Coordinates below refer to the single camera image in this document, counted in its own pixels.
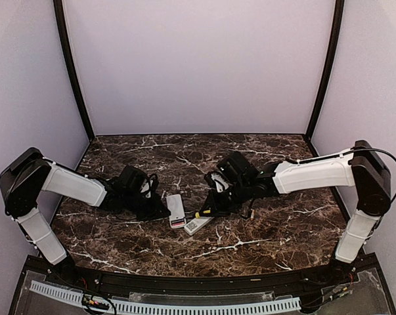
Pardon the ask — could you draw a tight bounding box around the right black frame post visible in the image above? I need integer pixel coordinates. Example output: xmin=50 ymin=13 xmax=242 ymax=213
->
xmin=305 ymin=0 xmax=345 ymax=142

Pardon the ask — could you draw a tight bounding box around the white slotted cable duct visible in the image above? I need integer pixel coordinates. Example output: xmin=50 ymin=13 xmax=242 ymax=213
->
xmin=29 ymin=280 xmax=301 ymax=314

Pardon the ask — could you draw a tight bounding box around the left black frame post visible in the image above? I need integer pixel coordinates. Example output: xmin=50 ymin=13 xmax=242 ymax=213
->
xmin=53 ymin=0 xmax=95 ymax=142

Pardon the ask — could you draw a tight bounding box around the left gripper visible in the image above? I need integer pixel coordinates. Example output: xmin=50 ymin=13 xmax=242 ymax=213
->
xmin=123 ymin=191 xmax=171 ymax=222

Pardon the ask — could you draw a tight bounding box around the white remote control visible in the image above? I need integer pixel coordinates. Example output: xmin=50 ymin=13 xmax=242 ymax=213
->
xmin=184 ymin=217 xmax=213 ymax=236

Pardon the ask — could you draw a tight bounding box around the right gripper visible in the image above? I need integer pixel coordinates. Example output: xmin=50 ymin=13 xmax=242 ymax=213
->
xmin=199 ymin=178 xmax=252 ymax=217

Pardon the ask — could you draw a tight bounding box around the grey remote control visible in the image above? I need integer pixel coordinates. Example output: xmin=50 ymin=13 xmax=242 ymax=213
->
xmin=165 ymin=194 xmax=187 ymax=225

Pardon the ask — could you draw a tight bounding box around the black front rail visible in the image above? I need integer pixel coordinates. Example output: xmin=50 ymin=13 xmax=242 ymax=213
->
xmin=46 ymin=255 xmax=376 ymax=296

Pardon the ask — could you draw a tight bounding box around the black frame post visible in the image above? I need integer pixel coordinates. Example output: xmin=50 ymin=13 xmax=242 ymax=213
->
xmin=305 ymin=0 xmax=345 ymax=142
xmin=53 ymin=0 xmax=95 ymax=142

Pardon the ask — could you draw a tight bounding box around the yellow handled screwdriver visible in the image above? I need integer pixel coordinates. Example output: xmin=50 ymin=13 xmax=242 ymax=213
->
xmin=185 ymin=210 xmax=212 ymax=220

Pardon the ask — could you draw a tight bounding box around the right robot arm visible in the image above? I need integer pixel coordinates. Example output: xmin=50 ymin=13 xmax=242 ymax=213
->
xmin=195 ymin=140 xmax=396 ymax=285

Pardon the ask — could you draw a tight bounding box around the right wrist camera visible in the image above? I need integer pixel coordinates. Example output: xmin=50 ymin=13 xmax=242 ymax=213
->
xmin=204 ymin=171 xmax=231 ymax=193

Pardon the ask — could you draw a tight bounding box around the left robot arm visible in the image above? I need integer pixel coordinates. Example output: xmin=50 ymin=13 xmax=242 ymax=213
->
xmin=0 ymin=147 xmax=171 ymax=286

